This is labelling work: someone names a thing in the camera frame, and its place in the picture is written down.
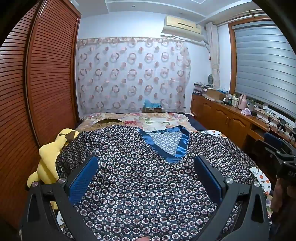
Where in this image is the open cardboard box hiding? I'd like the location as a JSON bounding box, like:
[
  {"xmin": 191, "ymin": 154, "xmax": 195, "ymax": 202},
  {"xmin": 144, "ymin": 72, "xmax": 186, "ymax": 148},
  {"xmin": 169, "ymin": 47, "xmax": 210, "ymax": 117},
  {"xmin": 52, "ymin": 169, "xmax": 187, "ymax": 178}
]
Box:
[{"xmin": 203, "ymin": 89, "xmax": 226, "ymax": 101}]

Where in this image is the orange-fruit print bed sheet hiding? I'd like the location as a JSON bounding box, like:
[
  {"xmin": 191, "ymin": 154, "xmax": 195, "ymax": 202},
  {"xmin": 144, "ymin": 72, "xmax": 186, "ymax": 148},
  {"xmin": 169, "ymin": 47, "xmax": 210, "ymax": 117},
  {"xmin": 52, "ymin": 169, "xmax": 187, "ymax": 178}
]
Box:
[{"xmin": 54, "ymin": 130, "xmax": 274, "ymax": 234}]

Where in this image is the pink kettle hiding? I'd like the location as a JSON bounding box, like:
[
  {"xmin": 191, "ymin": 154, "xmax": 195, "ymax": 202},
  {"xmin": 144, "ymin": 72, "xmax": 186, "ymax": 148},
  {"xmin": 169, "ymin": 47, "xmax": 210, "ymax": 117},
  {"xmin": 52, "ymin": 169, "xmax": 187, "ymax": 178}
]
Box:
[{"xmin": 238, "ymin": 94, "xmax": 248, "ymax": 110}]

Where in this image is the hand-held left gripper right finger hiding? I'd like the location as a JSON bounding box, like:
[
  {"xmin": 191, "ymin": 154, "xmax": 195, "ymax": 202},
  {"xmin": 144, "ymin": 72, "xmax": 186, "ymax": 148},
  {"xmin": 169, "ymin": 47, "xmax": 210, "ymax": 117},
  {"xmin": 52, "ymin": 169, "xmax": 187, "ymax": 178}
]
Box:
[{"xmin": 194, "ymin": 155, "xmax": 272, "ymax": 241}]

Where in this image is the beige tied window curtain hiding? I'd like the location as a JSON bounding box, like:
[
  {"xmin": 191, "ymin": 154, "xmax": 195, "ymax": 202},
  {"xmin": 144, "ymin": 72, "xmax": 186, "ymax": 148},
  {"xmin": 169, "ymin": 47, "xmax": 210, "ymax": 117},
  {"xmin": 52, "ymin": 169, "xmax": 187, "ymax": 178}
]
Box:
[{"xmin": 206, "ymin": 22, "xmax": 221, "ymax": 90}]

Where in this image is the dark blue circle-print satin shirt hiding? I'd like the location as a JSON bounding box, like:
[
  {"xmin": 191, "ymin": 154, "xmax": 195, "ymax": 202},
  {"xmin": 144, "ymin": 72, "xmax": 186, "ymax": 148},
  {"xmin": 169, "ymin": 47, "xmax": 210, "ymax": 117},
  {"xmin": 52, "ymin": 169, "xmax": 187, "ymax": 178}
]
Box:
[{"xmin": 55, "ymin": 125, "xmax": 266, "ymax": 241}]

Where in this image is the folded brown patterned cloth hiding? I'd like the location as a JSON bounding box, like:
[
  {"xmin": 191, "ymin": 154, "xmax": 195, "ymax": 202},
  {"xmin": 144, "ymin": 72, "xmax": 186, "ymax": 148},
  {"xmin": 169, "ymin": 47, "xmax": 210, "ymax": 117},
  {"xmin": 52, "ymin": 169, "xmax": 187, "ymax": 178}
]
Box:
[{"xmin": 92, "ymin": 119, "xmax": 126, "ymax": 128}]

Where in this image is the yellow plush toy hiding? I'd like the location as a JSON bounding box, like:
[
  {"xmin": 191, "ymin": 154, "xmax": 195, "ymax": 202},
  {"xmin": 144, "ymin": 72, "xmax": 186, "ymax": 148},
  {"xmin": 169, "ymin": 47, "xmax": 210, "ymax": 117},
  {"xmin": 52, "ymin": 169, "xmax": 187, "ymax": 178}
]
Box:
[{"xmin": 27, "ymin": 128, "xmax": 80, "ymax": 210}]

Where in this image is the crumpled blue cloth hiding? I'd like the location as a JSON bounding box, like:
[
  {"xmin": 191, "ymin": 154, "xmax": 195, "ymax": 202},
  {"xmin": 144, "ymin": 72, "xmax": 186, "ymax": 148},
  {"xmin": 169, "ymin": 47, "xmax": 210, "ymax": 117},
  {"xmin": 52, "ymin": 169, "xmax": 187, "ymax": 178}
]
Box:
[{"xmin": 144, "ymin": 100, "xmax": 162, "ymax": 108}]

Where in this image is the wooden louvered wardrobe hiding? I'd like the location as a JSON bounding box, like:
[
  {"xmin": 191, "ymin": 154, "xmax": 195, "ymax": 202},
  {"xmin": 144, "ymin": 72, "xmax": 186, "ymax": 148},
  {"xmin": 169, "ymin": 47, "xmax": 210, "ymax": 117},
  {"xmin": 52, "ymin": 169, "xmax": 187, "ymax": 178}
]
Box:
[{"xmin": 0, "ymin": 0, "xmax": 82, "ymax": 232}]

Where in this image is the long wooden cabinet desk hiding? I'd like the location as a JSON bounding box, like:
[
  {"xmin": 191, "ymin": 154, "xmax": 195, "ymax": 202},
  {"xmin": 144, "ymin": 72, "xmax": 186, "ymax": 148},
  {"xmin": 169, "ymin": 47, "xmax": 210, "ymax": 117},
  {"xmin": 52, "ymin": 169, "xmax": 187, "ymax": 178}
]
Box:
[{"xmin": 191, "ymin": 93, "xmax": 296, "ymax": 158}]

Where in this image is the person's right hand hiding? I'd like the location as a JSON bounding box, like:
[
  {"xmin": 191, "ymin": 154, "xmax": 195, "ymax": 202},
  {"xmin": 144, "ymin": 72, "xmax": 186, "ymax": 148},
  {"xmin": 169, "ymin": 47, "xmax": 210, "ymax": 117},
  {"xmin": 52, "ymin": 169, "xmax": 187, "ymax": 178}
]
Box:
[{"xmin": 271, "ymin": 178, "xmax": 289, "ymax": 212}]

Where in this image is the cluster of toiletry bottles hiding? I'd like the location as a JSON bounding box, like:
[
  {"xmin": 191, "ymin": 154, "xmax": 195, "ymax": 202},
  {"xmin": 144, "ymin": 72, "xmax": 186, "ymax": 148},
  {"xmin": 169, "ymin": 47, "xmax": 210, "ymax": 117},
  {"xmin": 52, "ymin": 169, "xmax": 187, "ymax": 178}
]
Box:
[{"xmin": 223, "ymin": 91, "xmax": 240, "ymax": 107}]

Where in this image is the sheer circle-print curtain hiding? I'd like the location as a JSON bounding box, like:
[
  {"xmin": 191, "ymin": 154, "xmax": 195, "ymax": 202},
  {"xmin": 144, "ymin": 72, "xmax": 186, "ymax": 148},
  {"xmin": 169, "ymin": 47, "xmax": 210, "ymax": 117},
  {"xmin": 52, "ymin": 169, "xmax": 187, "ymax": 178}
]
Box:
[{"xmin": 76, "ymin": 37, "xmax": 192, "ymax": 114}]

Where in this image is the wall air conditioner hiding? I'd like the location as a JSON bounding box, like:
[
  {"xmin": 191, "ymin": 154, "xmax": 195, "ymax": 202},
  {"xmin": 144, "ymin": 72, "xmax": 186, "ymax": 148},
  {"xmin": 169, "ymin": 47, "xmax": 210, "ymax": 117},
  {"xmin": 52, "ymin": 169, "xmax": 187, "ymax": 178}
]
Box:
[{"xmin": 161, "ymin": 16, "xmax": 208, "ymax": 44}]

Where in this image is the grey window blind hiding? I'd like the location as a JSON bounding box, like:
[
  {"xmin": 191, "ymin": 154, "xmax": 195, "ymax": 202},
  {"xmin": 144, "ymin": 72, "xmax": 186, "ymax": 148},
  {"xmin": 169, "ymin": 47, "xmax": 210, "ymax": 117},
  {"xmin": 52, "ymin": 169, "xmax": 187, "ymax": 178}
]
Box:
[{"xmin": 232, "ymin": 21, "xmax": 296, "ymax": 118}]

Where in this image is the stack of folded clothes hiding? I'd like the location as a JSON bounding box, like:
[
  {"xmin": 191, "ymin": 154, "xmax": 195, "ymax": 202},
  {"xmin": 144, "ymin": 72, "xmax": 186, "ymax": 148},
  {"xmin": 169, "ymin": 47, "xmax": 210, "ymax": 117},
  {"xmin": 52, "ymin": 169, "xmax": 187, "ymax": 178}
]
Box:
[{"xmin": 193, "ymin": 81, "xmax": 213, "ymax": 95}]

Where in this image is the small cardboard box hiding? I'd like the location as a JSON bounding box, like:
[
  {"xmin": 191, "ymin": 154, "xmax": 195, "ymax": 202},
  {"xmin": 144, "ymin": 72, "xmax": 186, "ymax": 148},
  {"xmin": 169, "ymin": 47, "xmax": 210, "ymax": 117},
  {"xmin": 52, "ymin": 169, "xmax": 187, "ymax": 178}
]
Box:
[{"xmin": 143, "ymin": 105, "xmax": 163, "ymax": 113}]

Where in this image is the floral blanket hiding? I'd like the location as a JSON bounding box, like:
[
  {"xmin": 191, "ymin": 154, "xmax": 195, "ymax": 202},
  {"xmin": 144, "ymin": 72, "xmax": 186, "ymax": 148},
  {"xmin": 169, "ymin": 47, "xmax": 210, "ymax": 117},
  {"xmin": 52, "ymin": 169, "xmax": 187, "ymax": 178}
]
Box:
[{"xmin": 76, "ymin": 112, "xmax": 192, "ymax": 132}]

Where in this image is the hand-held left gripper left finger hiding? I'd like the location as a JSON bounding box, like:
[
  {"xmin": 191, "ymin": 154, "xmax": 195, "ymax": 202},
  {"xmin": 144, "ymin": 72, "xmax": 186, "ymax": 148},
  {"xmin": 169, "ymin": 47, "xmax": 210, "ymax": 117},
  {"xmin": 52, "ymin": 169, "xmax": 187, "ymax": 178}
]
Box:
[{"xmin": 20, "ymin": 156, "xmax": 100, "ymax": 241}]

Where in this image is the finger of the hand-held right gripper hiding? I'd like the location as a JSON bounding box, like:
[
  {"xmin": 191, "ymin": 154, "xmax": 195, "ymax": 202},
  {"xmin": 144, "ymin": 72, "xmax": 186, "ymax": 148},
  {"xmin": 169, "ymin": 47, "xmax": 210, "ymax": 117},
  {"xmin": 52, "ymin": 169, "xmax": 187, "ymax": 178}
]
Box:
[
  {"xmin": 253, "ymin": 139, "xmax": 296, "ymax": 163},
  {"xmin": 264, "ymin": 132, "xmax": 296, "ymax": 151}
]

